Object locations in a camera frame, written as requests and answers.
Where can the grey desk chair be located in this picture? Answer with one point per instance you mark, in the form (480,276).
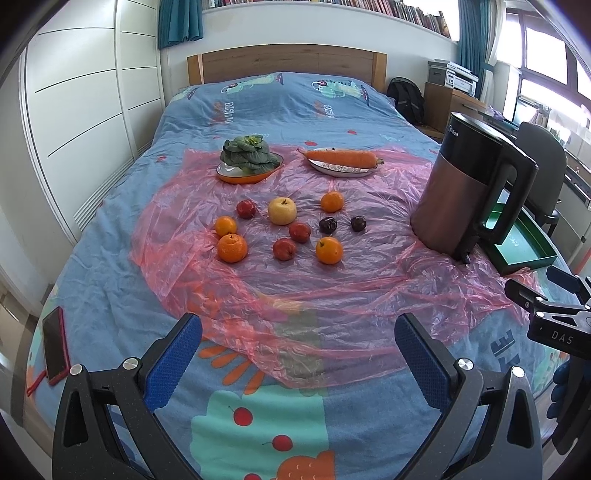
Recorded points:
(540,145)

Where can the white printer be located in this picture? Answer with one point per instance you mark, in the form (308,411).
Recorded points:
(450,74)

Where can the dark plum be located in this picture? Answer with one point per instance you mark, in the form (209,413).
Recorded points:
(358,223)
(328,225)

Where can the wooden headboard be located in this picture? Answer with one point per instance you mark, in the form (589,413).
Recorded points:
(233,63)

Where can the pink plastic sheet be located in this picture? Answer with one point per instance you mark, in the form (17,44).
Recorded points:
(304,323)

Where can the red apple front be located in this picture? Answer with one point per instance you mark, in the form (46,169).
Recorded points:
(284,249)

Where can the white wardrobe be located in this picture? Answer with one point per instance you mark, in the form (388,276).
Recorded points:
(92,96)

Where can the smooth orange front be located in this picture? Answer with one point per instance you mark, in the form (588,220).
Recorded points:
(329,250)

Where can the small orange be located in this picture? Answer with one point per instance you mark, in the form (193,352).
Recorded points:
(225,225)

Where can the teal curtain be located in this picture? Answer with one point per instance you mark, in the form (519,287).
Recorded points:
(179,21)
(478,23)

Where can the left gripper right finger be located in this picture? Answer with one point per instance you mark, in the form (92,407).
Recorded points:
(488,426)

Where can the orange dish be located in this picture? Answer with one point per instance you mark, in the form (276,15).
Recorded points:
(236,176)

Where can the white desk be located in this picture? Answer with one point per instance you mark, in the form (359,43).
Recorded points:
(572,234)

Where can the red cased phone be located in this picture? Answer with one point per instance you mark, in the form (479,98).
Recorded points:
(57,361)

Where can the teal curtain right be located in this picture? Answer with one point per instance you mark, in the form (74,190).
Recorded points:
(478,23)

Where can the yellow apple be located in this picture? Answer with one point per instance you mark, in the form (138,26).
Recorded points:
(282,211)

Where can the wooden drawer cabinet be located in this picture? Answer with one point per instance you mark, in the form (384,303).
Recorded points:
(442,101)

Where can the mandarin orange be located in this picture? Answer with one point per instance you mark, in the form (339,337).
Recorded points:
(332,202)

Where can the black backpack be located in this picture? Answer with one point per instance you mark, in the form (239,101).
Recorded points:
(408,100)

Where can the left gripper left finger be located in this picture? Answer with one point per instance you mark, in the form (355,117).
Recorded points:
(106,426)

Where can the bumpy mandarin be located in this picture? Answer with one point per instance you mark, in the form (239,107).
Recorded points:
(231,248)

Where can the green bok choy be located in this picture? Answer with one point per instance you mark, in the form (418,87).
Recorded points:
(249,153)

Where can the teal curtain left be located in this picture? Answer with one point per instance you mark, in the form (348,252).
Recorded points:
(179,21)

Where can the black copper electric kettle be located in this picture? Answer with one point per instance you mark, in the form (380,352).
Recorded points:
(476,190)

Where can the right hand blue glove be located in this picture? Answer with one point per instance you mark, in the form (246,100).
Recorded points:
(558,394)

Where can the large carrot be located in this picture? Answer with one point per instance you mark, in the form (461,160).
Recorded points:
(363,159)

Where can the red apple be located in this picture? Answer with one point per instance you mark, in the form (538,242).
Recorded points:
(284,249)
(299,232)
(246,209)

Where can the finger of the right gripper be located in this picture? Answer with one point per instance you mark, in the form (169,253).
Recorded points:
(565,280)
(522,295)

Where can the green metal tray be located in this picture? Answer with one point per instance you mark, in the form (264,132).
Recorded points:
(526,246)

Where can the white patterned plate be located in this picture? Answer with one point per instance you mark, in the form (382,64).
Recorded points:
(340,171)

